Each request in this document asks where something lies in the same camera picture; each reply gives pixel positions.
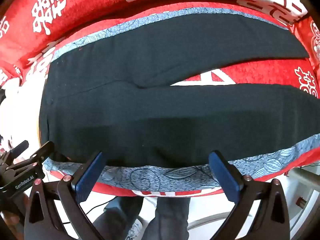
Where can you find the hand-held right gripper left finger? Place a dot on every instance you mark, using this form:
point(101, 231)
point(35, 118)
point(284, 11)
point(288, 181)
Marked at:
point(89, 178)

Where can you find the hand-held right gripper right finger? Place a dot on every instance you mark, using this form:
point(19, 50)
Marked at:
point(223, 177)

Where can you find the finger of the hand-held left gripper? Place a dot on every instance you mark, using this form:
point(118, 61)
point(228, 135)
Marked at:
point(41, 152)
point(20, 148)

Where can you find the black pants with grey stripe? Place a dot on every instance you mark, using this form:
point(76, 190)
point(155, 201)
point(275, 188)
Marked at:
point(150, 120)

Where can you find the person's left hand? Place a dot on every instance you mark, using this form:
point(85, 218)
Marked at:
point(10, 221)

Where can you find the person's leg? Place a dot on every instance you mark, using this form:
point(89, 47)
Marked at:
point(120, 212)
point(172, 217)

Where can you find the white printed shoe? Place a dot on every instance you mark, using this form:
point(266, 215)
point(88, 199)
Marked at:
point(135, 228)

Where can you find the white metal frame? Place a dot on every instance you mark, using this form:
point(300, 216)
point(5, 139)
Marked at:
point(306, 180)

